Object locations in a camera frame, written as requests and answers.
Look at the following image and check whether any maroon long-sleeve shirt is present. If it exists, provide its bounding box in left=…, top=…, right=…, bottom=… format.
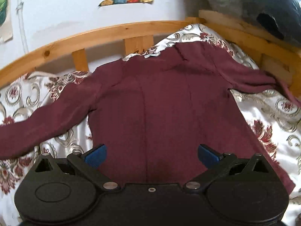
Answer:
left=1, top=41, right=298, bottom=184

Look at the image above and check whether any white floral bedspread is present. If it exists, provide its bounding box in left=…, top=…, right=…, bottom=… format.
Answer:
left=1, top=24, right=300, bottom=225

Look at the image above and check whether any wooden bed frame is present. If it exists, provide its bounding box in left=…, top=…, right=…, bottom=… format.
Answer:
left=1, top=10, right=300, bottom=96

